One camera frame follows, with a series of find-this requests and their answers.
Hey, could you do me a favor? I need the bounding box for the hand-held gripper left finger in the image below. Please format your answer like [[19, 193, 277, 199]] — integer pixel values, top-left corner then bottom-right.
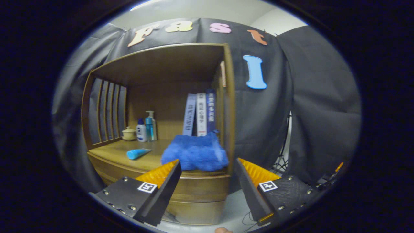
[[89, 159, 182, 227]]

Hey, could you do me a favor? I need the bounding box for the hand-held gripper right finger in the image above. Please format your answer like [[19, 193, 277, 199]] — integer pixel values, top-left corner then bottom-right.
[[234, 157, 321, 226]]

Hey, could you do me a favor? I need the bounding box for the wooden drawer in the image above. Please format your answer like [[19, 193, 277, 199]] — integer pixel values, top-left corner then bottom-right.
[[87, 152, 231, 204]]

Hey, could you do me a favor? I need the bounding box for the blue and white tube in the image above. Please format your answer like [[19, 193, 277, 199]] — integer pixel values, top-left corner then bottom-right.
[[126, 148, 153, 160]]

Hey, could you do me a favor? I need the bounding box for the wooden countertop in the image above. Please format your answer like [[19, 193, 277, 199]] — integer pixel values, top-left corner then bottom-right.
[[87, 139, 231, 177]]

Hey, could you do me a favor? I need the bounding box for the wooden cabinet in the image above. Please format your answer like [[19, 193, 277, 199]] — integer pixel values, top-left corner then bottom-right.
[[81, 43, 236, 226]]

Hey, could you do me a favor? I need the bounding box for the black light stand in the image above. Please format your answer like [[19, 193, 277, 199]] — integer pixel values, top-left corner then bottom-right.
[[272, 112, 293, 175]]

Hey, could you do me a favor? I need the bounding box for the blue towel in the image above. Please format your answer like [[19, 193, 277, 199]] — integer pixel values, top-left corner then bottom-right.
[[161, 131, 229, 172]]

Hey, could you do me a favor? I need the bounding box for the blue pump bottle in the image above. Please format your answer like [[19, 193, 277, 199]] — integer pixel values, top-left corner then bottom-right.
[[145, 110, 158, 142]]

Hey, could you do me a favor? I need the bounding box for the white bottle with blue cap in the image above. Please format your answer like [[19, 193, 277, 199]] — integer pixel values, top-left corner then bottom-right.
[[136, 118, 147, 143]]

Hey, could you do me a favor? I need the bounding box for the beige lidded cup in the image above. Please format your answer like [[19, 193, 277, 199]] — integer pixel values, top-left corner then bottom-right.
[[122, 126, 137, 141]]

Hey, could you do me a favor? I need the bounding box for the grey book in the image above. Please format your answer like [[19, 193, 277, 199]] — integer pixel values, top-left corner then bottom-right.
[[182, 93, 197, 136]]

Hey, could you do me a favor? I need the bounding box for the white book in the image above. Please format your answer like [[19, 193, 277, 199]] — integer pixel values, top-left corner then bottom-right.
[[196, 93, 207, 137]]

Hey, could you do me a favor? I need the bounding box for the orange and black clamp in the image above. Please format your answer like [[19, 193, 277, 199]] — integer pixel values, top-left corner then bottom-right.
[[319, 162, 344, 188]]

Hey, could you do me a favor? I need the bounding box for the dark blue book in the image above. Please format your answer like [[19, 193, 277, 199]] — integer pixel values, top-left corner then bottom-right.
[[206, 89, 216, 133]]

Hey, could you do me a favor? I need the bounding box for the black backdrop cloth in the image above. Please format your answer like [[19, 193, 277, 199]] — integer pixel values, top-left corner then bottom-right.
[[52, 18, 362, 194]]

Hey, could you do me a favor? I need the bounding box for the black cable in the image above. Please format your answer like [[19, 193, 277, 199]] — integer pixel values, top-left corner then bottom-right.
[[243, 210, 259, 227]]

